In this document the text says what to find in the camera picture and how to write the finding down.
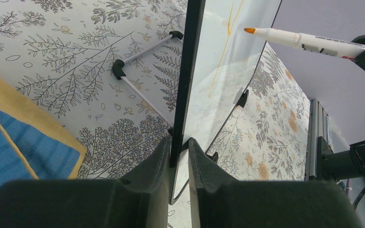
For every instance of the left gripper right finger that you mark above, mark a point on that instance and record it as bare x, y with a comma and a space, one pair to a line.
219, 200

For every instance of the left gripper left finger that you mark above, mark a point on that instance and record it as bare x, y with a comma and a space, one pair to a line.
139, 199

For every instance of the white marker pen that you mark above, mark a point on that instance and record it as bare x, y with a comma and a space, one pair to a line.
312, 43

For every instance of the black framed whiteboard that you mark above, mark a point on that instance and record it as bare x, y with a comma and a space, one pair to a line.
218, 62

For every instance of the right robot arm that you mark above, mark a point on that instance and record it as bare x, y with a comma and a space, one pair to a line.
322, 163

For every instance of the floral table mat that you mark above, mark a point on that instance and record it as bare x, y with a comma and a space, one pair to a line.
107, 71

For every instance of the blue pikachu cloth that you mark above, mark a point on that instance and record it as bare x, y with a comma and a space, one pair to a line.
33, 145

